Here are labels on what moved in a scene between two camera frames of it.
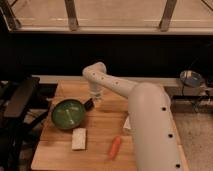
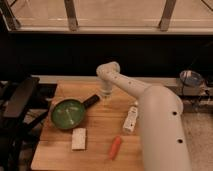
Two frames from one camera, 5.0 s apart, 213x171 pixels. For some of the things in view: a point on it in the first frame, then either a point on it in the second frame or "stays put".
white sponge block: [78, 138] stays put
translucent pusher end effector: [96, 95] -> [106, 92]
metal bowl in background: [191, 78] stays put
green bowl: [68, 113] stays put
